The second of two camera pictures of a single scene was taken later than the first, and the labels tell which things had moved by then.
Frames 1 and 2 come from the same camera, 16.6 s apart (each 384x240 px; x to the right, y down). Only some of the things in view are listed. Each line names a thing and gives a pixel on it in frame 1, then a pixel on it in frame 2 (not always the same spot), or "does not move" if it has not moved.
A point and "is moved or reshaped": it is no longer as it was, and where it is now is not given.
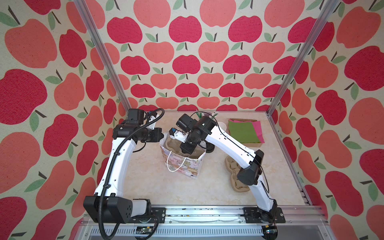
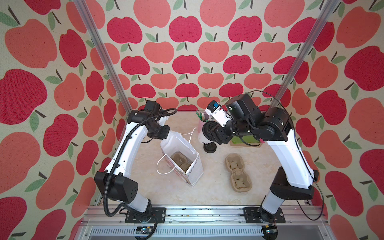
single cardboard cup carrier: (174, 146) -> (182, 161)
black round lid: (210, 147) does not move
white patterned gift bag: (187, 166) is moved or reshaped
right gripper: (185, 149) -> (221, 136)
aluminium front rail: (301, 223) does not move
